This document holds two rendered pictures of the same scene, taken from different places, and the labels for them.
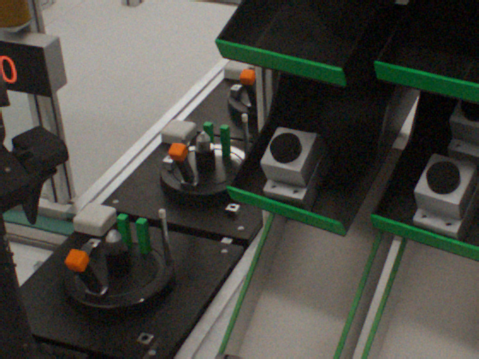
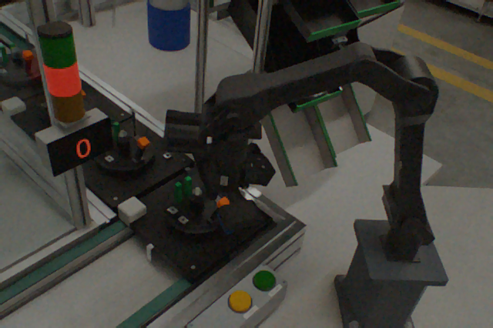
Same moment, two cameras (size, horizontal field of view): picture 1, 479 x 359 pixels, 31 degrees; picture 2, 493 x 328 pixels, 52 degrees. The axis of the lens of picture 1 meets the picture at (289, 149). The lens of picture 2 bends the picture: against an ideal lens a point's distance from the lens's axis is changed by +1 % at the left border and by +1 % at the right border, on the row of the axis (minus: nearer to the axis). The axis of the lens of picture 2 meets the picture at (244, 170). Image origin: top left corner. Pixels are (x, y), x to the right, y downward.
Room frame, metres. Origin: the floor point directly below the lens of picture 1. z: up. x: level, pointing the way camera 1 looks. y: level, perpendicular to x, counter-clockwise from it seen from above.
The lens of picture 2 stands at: (0.57, 0.91, 1.77)
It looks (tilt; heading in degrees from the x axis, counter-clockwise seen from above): 42 degrees down; 287
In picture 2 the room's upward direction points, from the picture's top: 7 degrees clockwise
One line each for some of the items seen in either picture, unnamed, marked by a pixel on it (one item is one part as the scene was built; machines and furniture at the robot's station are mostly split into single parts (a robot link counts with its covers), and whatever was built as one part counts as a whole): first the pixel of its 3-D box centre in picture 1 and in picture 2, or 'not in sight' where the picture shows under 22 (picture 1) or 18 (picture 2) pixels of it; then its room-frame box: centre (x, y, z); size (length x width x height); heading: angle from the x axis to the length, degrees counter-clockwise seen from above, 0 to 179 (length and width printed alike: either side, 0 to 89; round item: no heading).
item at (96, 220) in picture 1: (96, 224); (132, 212); (1.00, 0.28, 0.97); 0.05 x 0.05 x 0.04; 68
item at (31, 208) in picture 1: (38, 191); (212, 180); (0.82, 0.28, 1.15); 0.06 x 0.04 x 0.07; 43
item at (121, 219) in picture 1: (124, 232); (178, 192); (0.92, 0.22, 1.01); 0.01 x 0.01 x 0.05; 68
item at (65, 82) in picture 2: not in sight; (62, 75); (1.05, 0.35, 1.33); 0.05 x 0.05 x 0.05
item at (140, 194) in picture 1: (204, 155); (123, 143); (1.11, 0.13, 1.01); 0.24 x 0.24 x 0.13; 68
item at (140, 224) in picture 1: (143, 236); (188, 186); (0.91, 0.19, 1.01); 0.01 x 0.01 x 0.05; 68
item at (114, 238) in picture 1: (114, 239); (197, 192); (0.87, 0.22, 1.04); 0.02 x 0.02 x 0.03
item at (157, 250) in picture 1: (120, 275); (196, 211); (0.87, 0.22, 0.98); 0.14 x 0.14 x 0.02
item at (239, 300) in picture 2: not in sight; (239, 302); (0.71, 0.38, 0.96); 0.04 x 0.04 x 0.02
